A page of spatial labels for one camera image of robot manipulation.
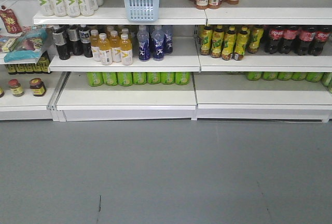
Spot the sauce jar red lid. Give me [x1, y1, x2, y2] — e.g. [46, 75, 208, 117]
[8, 79, 24, 97]
[29, 78, 47, 97]

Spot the yellow lemon tea bottle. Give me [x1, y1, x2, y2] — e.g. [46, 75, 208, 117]
[247, 25, 264, 54]
[199, 24, 213, 55]
[211, 25, 224, 58]
[222, 25, 237, 61]
[233, 26, 249, 61]

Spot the blue snack bag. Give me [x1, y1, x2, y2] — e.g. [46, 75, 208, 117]
[4, 29, 48, 63]

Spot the red snack pouch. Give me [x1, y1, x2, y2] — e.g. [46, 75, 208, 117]
[1, 6, 22, 34]

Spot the orange vitamin drink bottle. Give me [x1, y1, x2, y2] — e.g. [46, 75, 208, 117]
[109, 31, 121, 63]
[120, 34, 133, 66]
[98, 33, 113, 65]

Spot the blue sports drink bottle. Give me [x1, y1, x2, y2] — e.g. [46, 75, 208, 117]
[163, 25, 173, 54]
[137, 25, 150, 61]
[151, 25, 164, 61]

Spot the dark tea bottle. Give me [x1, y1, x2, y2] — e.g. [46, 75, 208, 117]
[52, 25, 70, 60]
[67, 25, 82, 55]
[79, 24, 93, 58]

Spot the white metal shelf unit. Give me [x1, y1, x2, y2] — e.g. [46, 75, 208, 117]
[1, 0, 331, 122]

